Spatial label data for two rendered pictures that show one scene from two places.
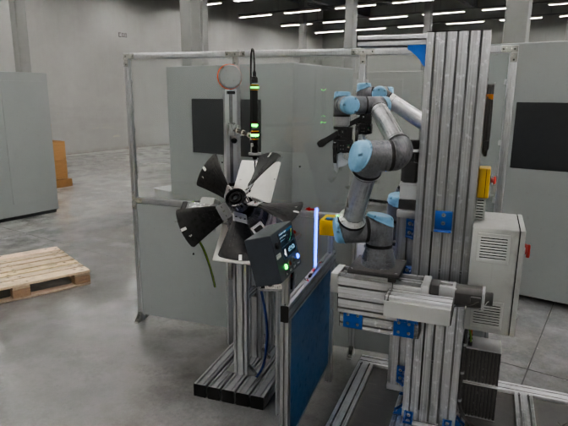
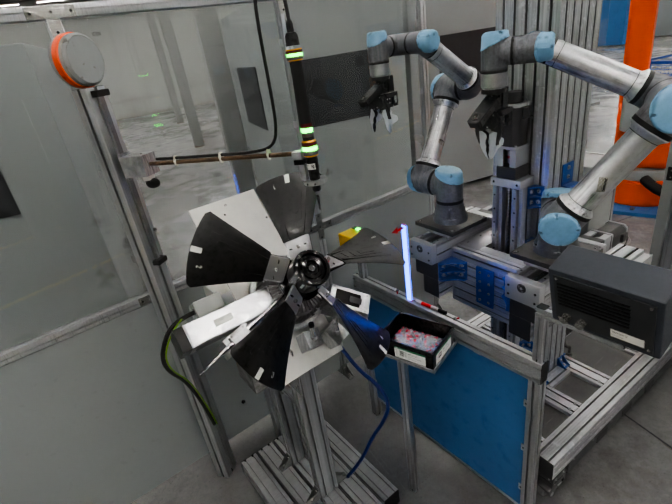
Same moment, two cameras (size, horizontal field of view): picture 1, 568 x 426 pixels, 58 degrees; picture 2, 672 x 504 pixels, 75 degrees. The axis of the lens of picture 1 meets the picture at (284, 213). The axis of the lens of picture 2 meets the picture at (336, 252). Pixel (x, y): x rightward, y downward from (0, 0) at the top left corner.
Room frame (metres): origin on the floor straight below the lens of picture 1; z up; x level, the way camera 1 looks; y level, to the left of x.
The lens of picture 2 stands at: (1.96, 1.15, 1.82)
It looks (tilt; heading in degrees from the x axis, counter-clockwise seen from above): 26 degrees down; 307
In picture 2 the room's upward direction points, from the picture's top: 9 degrees counter-clockwise
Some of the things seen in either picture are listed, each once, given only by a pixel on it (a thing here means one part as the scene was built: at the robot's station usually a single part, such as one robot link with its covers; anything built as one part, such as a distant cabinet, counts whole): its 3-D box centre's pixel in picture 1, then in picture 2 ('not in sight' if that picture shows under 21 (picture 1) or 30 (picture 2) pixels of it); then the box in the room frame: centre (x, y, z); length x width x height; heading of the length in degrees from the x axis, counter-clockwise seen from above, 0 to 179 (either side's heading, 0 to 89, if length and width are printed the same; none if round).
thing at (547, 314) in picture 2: not in sight; (578, 324); (2.04, 0.02, 1.04); 0.24 x 0.03 x 0.03; 161
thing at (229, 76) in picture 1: (229, 76); (77, 60); (3.45, 0.36, 1.88); 0.16 x 0.07 x 0.16; 106
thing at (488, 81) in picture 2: (341, 122); (492, 80); (2.36, -0.26, 1.65); 0.08 x 0.08 x 0.05
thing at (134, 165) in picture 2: (232, 129); (138, 164); (3.36, 0.33, 1.55); 0.10 x 0.07 x 0.09; 16
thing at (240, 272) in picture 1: (241, 316); (313, 427); (2.90, 0.25, 0.46); 0.09 x 0.05 x 0.91; 71
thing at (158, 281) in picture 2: (232, 223); (173, 320); (3.45, 0.36, 0.90); 0.08 x 0.06 x 1.80; 106
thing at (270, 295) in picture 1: (270, 297); (265, 378); (3.31, 0.09, 0.42); 0.04 x 0.04 x 0.83; 71
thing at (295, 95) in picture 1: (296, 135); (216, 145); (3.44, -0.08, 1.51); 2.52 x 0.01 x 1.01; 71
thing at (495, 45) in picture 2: (341, 104); (495, 51); (2.35, -0.26, 1.73); 0.09 x 0.08 x 0.11; 9
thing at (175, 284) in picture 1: (294, 278); (266, 338); (3.44, -0.08, 0.50); 2.59 x 0.03 x 0.91; 71
